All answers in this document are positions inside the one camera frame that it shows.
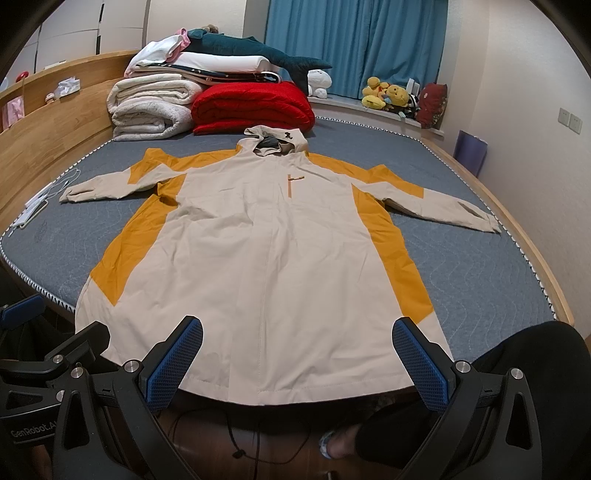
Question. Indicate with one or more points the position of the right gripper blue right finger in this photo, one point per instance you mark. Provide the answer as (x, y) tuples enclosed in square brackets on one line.
[(428, 365)]

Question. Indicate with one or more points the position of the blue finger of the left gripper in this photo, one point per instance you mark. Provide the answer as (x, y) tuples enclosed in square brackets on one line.
[(22, 311)]

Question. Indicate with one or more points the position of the person's black trouser leg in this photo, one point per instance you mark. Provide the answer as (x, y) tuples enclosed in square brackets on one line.
[(556, 364)]

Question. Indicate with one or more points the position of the white plush toy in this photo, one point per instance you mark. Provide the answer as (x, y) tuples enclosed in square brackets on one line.
[(319, 82)]

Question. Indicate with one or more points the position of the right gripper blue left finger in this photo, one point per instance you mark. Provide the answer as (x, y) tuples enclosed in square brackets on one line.
[(166, 364)]

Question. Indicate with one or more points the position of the dark red cushion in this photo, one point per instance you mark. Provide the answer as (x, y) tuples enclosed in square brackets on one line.
[(432, 104)]

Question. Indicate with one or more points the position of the teal shark plush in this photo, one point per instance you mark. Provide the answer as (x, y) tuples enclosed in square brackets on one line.
[(203, 41)]

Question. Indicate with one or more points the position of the white folded bedding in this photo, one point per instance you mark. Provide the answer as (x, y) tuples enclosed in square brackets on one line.
[(170, 55)]

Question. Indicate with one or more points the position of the white wall switches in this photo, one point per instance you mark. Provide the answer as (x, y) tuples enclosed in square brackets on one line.
[(570, 120)]

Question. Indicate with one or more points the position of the yellow plush toys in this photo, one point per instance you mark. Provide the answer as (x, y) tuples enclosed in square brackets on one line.
[(381, 95)]

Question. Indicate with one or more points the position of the cream folded quilt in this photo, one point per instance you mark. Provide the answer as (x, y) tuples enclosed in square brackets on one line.
[(151, 107)]

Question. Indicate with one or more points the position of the white wardrobe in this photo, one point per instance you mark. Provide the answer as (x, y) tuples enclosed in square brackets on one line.
[(82, 28)]

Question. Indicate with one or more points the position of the tissue pack on headboard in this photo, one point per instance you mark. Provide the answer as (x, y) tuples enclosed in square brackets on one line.
[(67, 87)]

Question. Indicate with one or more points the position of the person's foot in sandal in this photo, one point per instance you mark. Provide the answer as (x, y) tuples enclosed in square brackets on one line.
[(339, 444)]

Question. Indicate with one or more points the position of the beige and orange hooded jacket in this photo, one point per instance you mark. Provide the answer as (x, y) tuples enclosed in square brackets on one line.
[(290, 260)]

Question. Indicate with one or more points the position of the red folded blanket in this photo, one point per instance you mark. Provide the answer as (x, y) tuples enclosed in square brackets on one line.
[(232, 108)]

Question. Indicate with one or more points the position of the blue curtain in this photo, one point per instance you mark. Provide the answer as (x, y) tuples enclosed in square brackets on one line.
[(394, 40)]

